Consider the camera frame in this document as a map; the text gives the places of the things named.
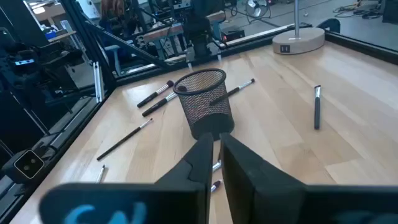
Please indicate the black rounded chair back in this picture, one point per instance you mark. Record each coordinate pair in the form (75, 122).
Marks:
(334, 23)

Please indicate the fluffy brown-head makeup brush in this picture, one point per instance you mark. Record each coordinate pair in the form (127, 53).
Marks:
(152, 96)

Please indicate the makeup brush Solve print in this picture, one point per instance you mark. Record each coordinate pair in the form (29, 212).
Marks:
(100, 174)

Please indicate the long thin black makeup brush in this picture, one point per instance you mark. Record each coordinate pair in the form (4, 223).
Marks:
(124, 139)

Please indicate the person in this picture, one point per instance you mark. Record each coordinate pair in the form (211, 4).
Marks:
(112, 9)

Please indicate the black equipment with blue light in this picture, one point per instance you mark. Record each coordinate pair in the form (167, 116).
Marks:
(46, 62)

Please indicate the black exterior camera box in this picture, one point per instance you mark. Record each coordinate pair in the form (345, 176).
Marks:
(29, 164)

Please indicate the aluminium bracket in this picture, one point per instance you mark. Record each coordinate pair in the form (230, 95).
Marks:
(99, 82)

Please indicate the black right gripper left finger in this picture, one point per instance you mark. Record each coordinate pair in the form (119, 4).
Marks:
(186, 193)

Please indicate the black box with red light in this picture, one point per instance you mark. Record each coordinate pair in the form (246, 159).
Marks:
(233, 34)

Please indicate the white shade table lamp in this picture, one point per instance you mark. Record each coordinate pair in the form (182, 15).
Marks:
(298, 42)

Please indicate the black frame strut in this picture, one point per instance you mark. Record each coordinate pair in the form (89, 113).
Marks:
(130, 46)
(84, 37)

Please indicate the slim silver-ferrule makeup brush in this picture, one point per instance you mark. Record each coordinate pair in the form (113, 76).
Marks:
(239, 88)

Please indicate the black makeup brush silver ferrule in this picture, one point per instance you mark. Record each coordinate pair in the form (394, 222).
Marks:
(216, 166)

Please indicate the black table edge rail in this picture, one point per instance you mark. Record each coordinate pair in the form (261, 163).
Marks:
(360, 48)

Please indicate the purple-brown head makeup brush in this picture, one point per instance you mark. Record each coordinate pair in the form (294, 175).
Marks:
(215, 185)

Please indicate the black mesh pencil cup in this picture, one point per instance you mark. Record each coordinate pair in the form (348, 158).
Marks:
(205, 124)

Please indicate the round dark-head makeup brush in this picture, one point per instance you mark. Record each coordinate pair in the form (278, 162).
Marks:
(157, 105)

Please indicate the wood-top workbench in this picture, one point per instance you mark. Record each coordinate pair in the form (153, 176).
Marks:
(161, 32)

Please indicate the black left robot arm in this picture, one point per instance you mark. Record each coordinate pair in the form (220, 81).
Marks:
(200, 28)

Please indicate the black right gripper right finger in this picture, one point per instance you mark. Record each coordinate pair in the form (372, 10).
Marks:
(264, 199)

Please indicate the floor fan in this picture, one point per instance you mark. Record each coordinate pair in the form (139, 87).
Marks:
(256, 7)

